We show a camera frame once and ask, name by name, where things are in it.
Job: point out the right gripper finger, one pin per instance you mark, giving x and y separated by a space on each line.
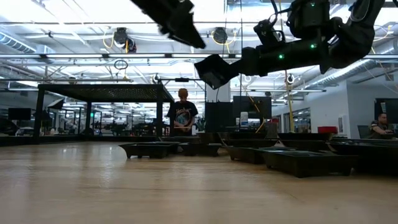
214 71

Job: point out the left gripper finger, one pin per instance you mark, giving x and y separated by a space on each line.
189 34

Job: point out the black leaf-shaped plate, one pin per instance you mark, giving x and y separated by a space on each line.
252 143

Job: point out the large black square plate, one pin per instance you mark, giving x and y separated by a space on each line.
306 136

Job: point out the black flared mini plate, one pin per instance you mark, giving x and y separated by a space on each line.
306 145

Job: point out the black round glossy plate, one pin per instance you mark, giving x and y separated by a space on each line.
376 155

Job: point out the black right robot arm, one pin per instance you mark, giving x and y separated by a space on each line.
295 54

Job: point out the black cabinet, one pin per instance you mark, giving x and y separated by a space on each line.
219 118

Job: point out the distant potted plant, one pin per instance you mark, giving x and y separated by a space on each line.
201 124

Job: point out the red box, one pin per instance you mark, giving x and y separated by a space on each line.
327 130

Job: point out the black perforated metal shelf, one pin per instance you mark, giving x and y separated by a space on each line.
102 92

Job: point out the seated person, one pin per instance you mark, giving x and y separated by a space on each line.
381 127

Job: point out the small black monitor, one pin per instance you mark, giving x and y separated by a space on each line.
19 114

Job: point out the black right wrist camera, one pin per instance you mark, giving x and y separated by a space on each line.
267 32

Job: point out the black wall monitor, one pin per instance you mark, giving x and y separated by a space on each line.
388 110

